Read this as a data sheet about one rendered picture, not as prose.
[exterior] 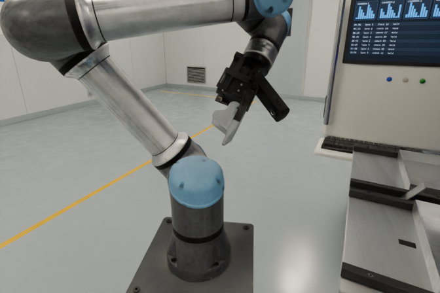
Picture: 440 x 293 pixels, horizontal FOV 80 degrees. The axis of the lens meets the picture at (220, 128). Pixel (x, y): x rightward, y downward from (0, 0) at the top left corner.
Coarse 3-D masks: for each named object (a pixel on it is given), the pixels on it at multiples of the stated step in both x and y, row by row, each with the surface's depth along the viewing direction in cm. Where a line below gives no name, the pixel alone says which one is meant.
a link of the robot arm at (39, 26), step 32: (32, 0) 38; (64, 0) 38; (96, 0) 40; (128, 0) 41; (160, 0) 42; (192, 0) 43; (224, 0) 44; (256, 0) 45; (288, 0) 45; (32, 32) 39; (64, 32) 39; (96, 32) 41; (128, 32) 43; (160, 32) 45
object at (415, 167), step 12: (408, 156) 91; (420, 156) 89; (432, 156) 87; (408, 168) 85; (420, 168) 85; (432, 168) 85; (408, 180) 73; (420, 180) 78; (432, 180) 78; (432, 192) 68
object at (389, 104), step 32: (352, 0) 114; (384, 0) 109; (416, 0) 105; (352, 32) 118; (384, 32) 112; (416, 32) 107; (352, 64) 122; (384, 64) 116; (416, 64) 110; (352, 96) 125; (384, 96) 119; (416, 96) 114; (352, 128) 130; (384, 128) 123; (416, 128) 117
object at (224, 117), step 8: (232, 104) 55; (216, 112) 54; (224, 112) 54; (232, 112) 54; (216, 120) 54; (224, 120) 54; (232, 120) 53; (240, 120) 53; (232, 128) 53; (232, 136) 54; (224, 144) 54
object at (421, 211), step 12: (420, 204) 62; (432, 204) 61; (420, 216) 57; (432, 216) 62; (420, 228) 56; (432, 228) 58; (420, 240) 54; (432, 240) 55; (432, 252) 47; (432, 264) 46; (432, 276) 45
